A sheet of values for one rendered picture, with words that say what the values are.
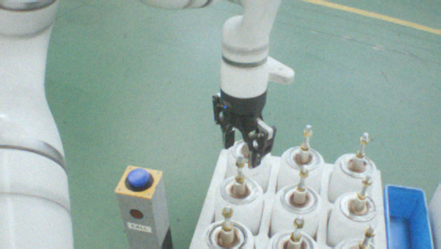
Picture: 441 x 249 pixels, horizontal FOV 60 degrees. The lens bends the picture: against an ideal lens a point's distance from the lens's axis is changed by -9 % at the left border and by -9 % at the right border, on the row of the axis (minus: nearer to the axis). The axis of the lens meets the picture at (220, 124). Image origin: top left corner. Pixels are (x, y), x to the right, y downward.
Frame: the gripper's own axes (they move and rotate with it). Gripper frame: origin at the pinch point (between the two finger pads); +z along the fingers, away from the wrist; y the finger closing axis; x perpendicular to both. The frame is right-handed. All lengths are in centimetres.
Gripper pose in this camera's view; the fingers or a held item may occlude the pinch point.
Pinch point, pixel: (241, 151)
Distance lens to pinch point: 74.6
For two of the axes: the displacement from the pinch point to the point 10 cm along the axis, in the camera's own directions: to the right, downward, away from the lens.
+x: 7.8, -3.8, 4.9
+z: 0.0, 7.9, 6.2
